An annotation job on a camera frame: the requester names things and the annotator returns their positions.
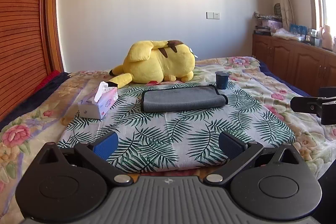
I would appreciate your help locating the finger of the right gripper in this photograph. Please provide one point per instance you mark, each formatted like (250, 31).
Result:
(310, 105)

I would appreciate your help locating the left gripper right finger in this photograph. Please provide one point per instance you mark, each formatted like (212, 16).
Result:
(241, 156)

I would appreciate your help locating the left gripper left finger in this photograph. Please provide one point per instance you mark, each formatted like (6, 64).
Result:
(94, 156)

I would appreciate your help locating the purple grey microfiber towel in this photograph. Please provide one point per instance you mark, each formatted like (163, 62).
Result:
(182, 99)

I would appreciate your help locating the wooden low cabinet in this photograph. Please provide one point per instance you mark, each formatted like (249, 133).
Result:
(305, 67)

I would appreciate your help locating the pink tissue box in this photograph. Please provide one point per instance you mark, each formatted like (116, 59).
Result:
(96, 104)

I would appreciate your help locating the pink ceramic jug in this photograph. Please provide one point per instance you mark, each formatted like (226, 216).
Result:
(327, 40)

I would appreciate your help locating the palm leaf print cloth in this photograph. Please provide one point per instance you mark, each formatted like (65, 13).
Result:
(149, 142)

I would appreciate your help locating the blue photo card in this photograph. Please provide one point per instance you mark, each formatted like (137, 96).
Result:
(298, 30)

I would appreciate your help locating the floral bed quilt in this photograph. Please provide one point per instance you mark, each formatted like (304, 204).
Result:
(49, 120)

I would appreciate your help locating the clear plastic bag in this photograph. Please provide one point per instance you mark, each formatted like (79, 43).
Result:
(282, 33)

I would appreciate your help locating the dark blue cup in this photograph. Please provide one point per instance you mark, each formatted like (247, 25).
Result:
(222, 79)

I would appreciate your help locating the red blanket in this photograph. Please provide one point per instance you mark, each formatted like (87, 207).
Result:
(46, 80)

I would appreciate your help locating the stack of boxes and books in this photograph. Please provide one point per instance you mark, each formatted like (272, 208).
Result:
(267, 23)

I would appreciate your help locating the yellow plush toy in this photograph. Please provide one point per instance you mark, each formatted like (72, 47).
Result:
(146, 61)

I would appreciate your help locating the wooden slatted wardrobe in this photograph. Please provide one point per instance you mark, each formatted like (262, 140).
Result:
(24, 55)

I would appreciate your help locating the wooden door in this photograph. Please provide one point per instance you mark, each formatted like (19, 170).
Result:
(53, 43)

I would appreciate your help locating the white wall switch socket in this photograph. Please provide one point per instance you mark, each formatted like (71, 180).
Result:
(213, 15)

